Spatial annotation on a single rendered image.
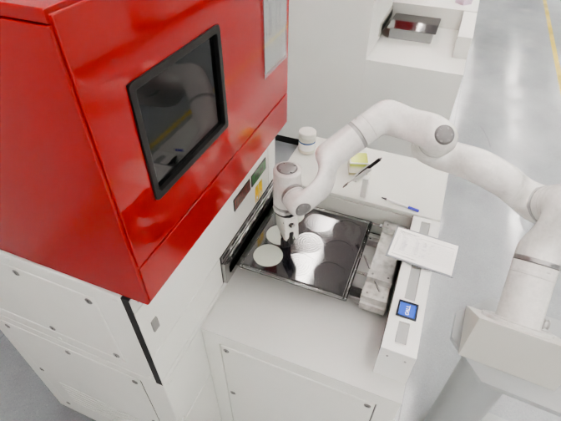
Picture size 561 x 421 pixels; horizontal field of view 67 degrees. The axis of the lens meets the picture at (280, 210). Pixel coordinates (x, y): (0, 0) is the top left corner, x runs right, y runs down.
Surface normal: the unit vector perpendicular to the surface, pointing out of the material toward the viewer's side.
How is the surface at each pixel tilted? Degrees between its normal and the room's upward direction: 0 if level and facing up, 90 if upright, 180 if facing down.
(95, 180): 90
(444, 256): 0
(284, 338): 0
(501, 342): 90
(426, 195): 0
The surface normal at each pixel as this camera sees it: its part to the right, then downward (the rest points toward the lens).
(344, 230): 0.00, -0.73
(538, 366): -0.42, 0.61
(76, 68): 0.93, 0.25
